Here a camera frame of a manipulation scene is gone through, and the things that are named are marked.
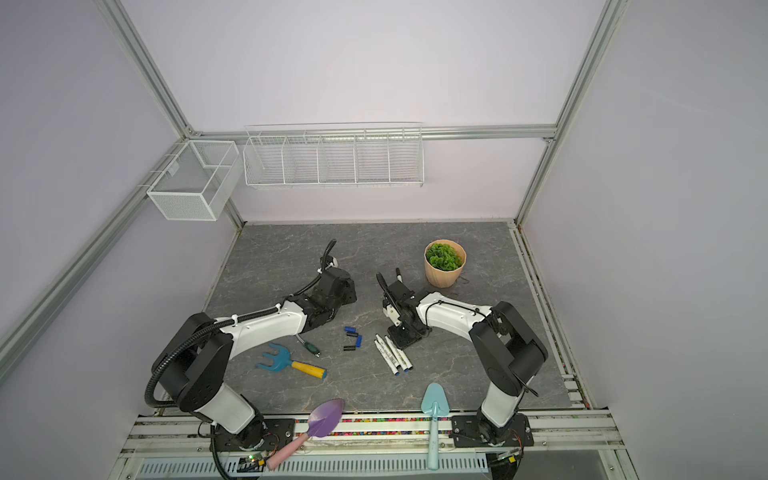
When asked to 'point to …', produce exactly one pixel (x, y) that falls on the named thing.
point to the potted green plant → (444, 260)
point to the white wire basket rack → (324, 155)
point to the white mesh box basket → (196, 185)
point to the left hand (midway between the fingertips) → (351, 286)
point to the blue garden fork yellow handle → (283, 360)
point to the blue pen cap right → (359, 340)
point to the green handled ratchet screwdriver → (309, 347)
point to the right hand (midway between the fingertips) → (402, 343)
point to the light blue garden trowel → (434, 405)
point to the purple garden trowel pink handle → (324, 417)
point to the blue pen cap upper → (350, 329)
